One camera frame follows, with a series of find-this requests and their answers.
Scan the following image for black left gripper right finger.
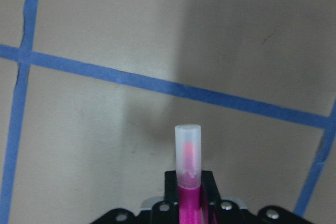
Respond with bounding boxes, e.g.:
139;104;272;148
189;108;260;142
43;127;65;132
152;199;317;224
201;170;222;224

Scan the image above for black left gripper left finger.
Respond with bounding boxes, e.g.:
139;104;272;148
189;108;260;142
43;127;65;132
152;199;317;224
164;170;180;223

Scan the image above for pink highlighter pen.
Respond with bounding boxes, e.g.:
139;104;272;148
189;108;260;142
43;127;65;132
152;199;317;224
175;124;213;223

